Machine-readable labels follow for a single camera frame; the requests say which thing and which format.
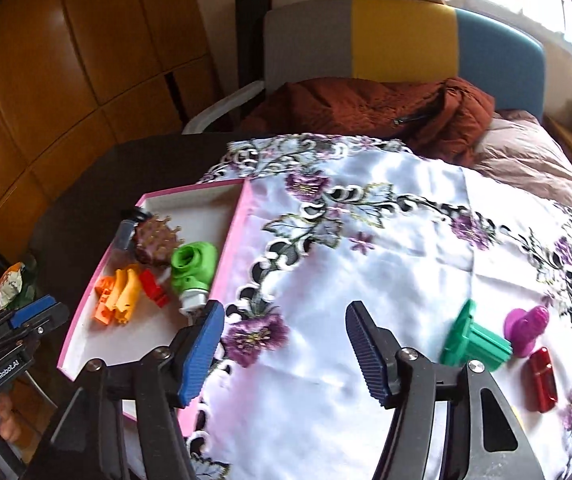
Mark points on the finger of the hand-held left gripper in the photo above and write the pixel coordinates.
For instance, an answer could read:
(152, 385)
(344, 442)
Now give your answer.
(53, 320)
(33, 310)

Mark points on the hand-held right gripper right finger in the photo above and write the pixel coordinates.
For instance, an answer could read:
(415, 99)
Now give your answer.
(366, 350)

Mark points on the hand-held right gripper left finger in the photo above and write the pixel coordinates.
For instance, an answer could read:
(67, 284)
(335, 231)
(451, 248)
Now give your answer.
(200, 350)

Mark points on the orange perforated plastic block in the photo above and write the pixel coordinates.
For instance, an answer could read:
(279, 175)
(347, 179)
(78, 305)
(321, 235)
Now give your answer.
(103, 300)

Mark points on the pink shallow tray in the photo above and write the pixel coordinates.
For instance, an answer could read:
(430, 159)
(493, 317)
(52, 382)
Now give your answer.
(115, 340)

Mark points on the yellow plastic piece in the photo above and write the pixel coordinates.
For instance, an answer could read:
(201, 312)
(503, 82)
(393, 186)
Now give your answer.
(128, 295)

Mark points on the red plastic block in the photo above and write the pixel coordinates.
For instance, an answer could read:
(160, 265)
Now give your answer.
(150, 285)

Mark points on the green plastic pipe elbow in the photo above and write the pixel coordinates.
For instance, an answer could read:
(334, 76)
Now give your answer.
(190, 265)

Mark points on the crumpled snack packet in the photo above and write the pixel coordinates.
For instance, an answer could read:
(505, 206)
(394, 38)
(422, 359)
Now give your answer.
(10, 280)

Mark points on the small dark bottle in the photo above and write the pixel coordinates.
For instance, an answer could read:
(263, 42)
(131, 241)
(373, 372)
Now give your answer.
(125, 235)

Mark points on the teal flanged plastic piece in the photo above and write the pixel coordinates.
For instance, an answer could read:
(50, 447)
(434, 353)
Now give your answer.
(481, 345)

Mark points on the brown bumpy ball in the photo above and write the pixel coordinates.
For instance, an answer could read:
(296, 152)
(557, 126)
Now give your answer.
(153, 240)

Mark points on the white floral embroidered tablecloth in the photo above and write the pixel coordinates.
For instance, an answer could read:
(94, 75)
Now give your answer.
(416, 240)

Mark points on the purple knobbed plastic piece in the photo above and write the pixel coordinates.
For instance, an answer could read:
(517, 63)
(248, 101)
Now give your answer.
(521, 330)

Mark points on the shiny red cylinder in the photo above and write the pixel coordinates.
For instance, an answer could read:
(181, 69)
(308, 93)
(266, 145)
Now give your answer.
(541, 380)

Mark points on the rust brown jacket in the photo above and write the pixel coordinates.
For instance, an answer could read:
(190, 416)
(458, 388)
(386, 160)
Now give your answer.
(366, 105)

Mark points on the pink grey pillow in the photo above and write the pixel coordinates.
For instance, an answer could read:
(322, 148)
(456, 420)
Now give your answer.
(526, 160)

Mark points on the wooden wardrobe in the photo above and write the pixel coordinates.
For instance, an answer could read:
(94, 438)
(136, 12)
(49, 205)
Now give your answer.
(65, 60)

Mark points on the grey yellow blue headboard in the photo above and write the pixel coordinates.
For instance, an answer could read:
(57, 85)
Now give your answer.
(401, 35)

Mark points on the white bed frame rail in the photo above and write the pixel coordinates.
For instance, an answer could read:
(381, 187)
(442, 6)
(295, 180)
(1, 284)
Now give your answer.
(220, 105)

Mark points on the black bed post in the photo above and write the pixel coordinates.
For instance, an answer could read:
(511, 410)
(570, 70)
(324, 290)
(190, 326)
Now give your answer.
(251, 45)

